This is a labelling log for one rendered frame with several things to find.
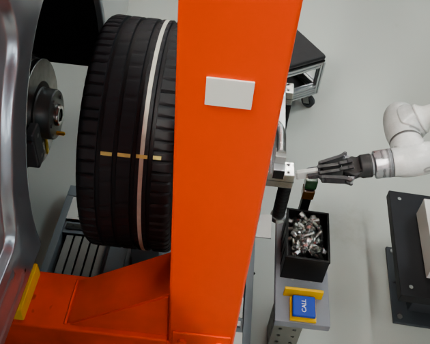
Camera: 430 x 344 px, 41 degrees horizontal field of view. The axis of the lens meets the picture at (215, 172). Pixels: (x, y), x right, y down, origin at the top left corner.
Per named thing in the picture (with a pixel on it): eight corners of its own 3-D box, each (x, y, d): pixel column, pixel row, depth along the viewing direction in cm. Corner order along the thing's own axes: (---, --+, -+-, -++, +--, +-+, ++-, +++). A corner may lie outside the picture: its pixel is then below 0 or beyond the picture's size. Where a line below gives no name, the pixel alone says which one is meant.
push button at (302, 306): (291, 297, 178) (292, 294, 176) (313, 300, 178) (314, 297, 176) (291, 318, 173) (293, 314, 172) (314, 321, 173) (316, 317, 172)
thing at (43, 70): (50, 144, 191) (48, 48, 179) (73, 147, 191) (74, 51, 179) (13, 182, 161) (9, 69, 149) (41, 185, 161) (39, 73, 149)
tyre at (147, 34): (123, 188, 210) (131, 1, 185) (186, 194, 210) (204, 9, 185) (72, 289, 149) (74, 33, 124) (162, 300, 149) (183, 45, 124)
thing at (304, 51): (315, 108, 315) (329, 56, 291) (260, 126, 301) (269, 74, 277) (274, 65, 340) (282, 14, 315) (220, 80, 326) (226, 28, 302)
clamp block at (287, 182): (258, 171, 153) (261, 157, 149) (291, 175, 153) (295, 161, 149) (257, 185, 149) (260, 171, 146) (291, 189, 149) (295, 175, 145)
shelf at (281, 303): (275, 216, 205) (276, 211, 203) (322, 222, 205) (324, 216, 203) (273, 325, 175) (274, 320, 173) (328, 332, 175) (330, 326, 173)
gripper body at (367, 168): (370, 147, 179) (339, 151, 180) (375, 166, 173) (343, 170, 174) (370, 163, 184) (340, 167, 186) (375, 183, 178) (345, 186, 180)
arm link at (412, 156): (394, 186, 178) (385, 156, 187) (446, 179, 176) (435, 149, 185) (395, 162, 170) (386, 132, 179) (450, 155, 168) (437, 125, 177)
